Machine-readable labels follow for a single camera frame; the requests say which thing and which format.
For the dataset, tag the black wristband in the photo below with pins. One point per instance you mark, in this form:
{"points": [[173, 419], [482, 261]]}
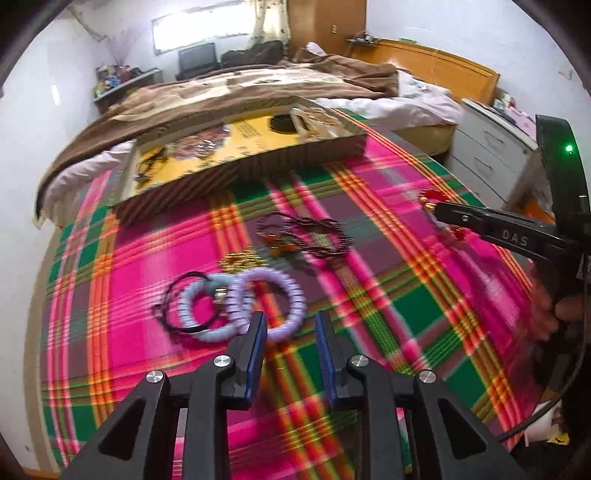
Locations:
{"points": [[281, 122]]}

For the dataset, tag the yellow mattress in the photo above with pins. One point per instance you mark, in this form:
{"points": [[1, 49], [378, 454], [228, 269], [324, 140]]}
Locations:
{"points": [[425, 138]]}

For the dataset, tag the pink green plaid cloth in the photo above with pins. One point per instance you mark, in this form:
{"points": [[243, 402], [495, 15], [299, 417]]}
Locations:
{"points": [[392, 295]]}

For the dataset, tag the grey drawer cabinet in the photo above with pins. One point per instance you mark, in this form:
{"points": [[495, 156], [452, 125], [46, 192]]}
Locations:
{"points": [[489, 147]]}

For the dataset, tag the cluttered desk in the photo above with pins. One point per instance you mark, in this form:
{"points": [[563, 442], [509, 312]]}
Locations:
{"points": [[124, 85]]}

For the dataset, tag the wooden wardrobe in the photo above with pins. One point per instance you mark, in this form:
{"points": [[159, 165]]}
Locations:
{"points": [[328, 27]]}

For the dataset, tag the person's right hand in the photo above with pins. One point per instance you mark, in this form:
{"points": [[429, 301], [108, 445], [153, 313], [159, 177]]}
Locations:
{"points": [[572, 308]]}

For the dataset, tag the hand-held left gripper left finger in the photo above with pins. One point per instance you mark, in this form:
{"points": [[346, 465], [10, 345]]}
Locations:
{"points": [[255, 355]]}

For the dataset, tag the wooden bed headboard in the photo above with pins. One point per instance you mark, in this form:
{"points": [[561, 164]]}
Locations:
{"points": [[443, 67]]}

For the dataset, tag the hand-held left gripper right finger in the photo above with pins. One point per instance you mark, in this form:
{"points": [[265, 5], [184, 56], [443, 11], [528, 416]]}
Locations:
{"points": [[325, 355]]}

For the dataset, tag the patterned curtain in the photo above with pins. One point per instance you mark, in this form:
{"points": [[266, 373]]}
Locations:
{"points": [[270, 23]]}

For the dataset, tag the small amber bead ornament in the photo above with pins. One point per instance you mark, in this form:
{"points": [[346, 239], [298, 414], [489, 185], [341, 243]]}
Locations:
{"points": [[277, 244]]}

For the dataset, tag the window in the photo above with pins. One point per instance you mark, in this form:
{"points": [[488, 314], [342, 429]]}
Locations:
{"points": [[203, 27]]}

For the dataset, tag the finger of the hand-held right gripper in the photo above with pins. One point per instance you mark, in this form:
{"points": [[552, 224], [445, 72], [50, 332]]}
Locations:
{"points": [[498, 226]]}

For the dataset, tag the brown blanket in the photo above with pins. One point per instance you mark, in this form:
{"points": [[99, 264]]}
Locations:
{"points": [[184, 101]]}

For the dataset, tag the patterned cardboard box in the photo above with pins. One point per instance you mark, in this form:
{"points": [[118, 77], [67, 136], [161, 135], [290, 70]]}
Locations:
{"points": [[277, 159]]}

